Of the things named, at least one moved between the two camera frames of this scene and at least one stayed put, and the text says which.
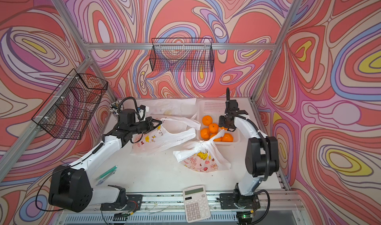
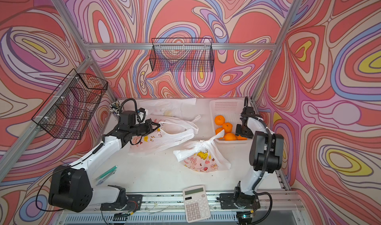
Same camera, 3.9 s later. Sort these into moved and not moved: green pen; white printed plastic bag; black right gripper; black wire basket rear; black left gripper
Moved: black right gripper
Not moved: black wire basket rear; black left gripper; white printed plastic bag; green pen
